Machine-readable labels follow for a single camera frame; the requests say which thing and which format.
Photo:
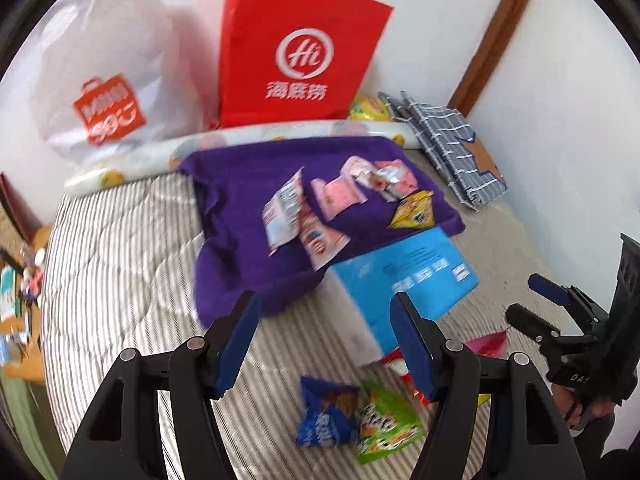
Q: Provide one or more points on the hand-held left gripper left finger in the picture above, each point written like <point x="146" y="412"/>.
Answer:
<point x="237" y="345"/>

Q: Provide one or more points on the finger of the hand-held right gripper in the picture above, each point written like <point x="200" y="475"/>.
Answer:
<point x="547" y="287"/>
<point x="530" y="322"/>

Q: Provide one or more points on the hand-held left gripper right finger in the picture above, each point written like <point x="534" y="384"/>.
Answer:
<point x="412" y="355"/>

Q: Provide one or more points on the blue tissue box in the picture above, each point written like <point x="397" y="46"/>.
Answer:
<point x="400" y="270"/>

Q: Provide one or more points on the white red cartoon snack packet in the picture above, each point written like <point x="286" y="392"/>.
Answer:
<point x="320" y="240"/>

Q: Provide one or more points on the white pink barcode snack packet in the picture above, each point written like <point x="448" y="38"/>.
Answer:
<point x="282" y="210"/>

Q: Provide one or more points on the small yellow snack packet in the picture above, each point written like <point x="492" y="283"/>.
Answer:
<point x="412" y="210"/>

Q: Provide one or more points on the pink silver snack packet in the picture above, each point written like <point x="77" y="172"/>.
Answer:
<point x="397" y="180"/>

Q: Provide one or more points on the person's right forearm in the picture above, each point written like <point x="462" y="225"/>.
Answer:
<point x="602" y="447"/>

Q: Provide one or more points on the person's right hand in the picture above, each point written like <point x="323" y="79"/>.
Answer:
<point x="592" y="410"/>

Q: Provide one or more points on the magenta snack packet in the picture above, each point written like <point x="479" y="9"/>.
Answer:
<point x="487" y="345"/>

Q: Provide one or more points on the green snack packet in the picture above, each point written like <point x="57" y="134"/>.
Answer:
<point x="390" y="425"/>

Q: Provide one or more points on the purple towel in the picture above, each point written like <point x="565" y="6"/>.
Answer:
<point x="235" y="240"/>

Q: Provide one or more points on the blue snack packet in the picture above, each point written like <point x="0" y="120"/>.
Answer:
<point x="325" y="415"/>

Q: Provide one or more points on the striped quilted mattress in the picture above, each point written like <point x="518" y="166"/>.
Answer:
<point x="125" y="260"/>

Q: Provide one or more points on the navy checkered fabric bag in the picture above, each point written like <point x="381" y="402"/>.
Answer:
<point x="450" y="135"/>

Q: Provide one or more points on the rolled patterned mat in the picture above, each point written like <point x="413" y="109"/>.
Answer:
<point x="150" y="160"/>

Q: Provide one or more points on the wooden nightstand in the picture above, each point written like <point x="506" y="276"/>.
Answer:
<point x="20" y="355"/>

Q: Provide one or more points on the teal box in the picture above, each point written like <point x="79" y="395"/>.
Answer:
<point x="7" y="292"/>

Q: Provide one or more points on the yellow snack bag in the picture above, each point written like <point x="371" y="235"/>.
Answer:
<point x="367" y="109"/>

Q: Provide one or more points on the red framed picture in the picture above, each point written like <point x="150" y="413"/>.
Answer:
<point x="15" y="205"/>

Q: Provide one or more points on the red paper bag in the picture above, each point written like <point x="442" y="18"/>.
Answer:
<point x="300" y="25"/>

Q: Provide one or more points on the white plastic shopping bag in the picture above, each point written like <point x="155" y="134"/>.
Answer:
<point x="125" y="35"/>

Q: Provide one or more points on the brown wooden door frame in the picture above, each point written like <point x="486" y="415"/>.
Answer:
<point x="500" y="30"/>

